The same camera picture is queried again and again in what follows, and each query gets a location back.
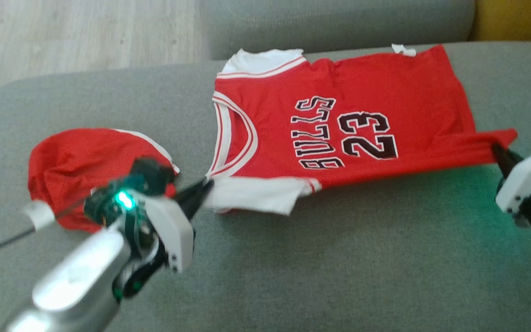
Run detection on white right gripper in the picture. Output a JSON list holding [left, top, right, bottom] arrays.
[[490, 143, 531, 227]]

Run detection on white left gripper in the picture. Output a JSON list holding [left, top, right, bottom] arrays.
[[83, 178, 214, 302]]

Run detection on red shorts with white stripe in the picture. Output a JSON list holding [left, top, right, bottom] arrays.
[[27, 128, 181, 233]]

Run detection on red Bulls 23 jersey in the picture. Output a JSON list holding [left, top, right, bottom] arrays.
[[203, 43, 519, 216]]

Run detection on large grey sofa seat cushion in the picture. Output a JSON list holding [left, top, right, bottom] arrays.
[[0, 41, 531, 332]]

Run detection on yellow cushion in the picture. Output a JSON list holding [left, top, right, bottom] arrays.
[[470, 0, 531, 47]]

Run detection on grey sofa back cushion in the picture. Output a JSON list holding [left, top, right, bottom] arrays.
[[203, 0, 476, 60]]

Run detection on white cable tape tag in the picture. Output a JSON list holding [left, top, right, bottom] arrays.
[[23, 200, 57, 230]]

